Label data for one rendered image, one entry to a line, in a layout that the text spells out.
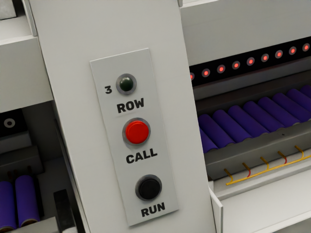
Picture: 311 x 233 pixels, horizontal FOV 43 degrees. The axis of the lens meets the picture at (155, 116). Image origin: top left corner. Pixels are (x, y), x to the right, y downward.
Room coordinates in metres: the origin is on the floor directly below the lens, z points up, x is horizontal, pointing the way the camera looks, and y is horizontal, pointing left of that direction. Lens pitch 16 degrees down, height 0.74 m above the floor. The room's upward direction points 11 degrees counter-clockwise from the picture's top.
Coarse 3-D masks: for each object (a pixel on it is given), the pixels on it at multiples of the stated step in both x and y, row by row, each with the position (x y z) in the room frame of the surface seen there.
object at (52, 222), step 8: (32, 224) 0.29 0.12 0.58; (40, 224) 0.29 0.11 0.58; (48, 224) 0.29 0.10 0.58; (56, 224) 0.29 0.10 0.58; (8, 232) 0.29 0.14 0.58; (16, 232) 0.29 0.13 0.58; (24, 232) 0.29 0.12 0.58; (32, 232) 0.29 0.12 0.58; (40, 232) 0.29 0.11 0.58; (48, 232) 0.28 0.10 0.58; (56, 232) 0.28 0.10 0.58
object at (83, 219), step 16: (0, 144) 0.40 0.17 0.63; (16, 144) 0.40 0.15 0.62; (48, 160) 0.42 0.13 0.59; (64, 160) 0.41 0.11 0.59; (32, 176) 0.39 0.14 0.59; (48, 176) 0.39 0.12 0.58; (64, 176) 0.39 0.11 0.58; (48, 192) 0.36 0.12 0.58; (64, 192) 0.32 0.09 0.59; (48, 208) 0.34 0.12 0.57; (64, 208) 0.30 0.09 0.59; (80, 208) 0.27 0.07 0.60; (64, 224) 0.29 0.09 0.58; (80, 224) 0.32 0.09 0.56
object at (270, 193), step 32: (224, 64) 0.47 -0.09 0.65; (256, 64) 0.48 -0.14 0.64; (288, 64) 0.49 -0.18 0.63; (224, 96) 0.46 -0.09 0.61; (256, 96) 0.46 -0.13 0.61; (288, 96) 0.46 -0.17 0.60; (224, 128) 0.41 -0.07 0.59; (256, 128) 0.40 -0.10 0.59; (288, 128) 0.38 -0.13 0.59; (224, 160) 0.35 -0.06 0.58; (256, 160) 0.36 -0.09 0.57; (288, 160) 0.37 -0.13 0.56; (224, 192) 0.33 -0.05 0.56; (256, 192) 0.33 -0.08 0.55; (288, 192) 0.32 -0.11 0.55; (224, 224) 0.30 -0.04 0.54; (256, 224) 0.29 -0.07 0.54; (288, 224) 0.29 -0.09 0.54
